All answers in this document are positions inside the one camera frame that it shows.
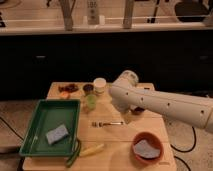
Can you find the silver metal fork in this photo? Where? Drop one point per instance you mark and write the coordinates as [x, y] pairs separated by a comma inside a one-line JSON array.
[[102, 124]]

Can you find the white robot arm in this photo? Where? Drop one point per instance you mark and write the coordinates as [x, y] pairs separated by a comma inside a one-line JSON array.
[[193, 110]]

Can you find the white cup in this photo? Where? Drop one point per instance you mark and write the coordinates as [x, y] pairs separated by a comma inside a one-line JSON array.
[[99, 85]]

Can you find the small dark cup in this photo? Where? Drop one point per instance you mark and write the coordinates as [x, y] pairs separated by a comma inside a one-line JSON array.
[[88, 88]]

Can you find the green translucent cup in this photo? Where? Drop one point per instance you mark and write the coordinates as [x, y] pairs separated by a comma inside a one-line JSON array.
[[90, 101]]

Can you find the dark red toy food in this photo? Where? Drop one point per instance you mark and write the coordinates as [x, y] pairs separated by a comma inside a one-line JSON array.
[[68, 88]]

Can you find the small orange toy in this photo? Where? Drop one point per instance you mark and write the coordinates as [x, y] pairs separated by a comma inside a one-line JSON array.
[[64, 95]]

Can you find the yellow toy banana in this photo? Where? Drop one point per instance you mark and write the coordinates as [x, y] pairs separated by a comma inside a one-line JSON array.
[[91, 150]]

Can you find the blue sponge in tray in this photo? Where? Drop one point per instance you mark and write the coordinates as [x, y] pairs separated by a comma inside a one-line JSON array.
[[56, 134]]

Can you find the green toy vegetable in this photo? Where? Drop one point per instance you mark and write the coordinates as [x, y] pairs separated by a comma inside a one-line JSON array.
[[74, 156]]

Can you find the green plastic tray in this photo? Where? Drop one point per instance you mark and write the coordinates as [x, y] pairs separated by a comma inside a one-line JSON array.
[[47, 116]]

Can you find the blue cloth in bowl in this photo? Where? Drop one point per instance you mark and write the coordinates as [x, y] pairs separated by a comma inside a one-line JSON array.
[[145, 150]]

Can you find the orange bowl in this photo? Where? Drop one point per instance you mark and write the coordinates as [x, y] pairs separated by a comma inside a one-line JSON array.
[[154, 141]]

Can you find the white device on counter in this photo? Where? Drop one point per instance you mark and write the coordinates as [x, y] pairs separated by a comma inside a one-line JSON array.
[[92, 12]]

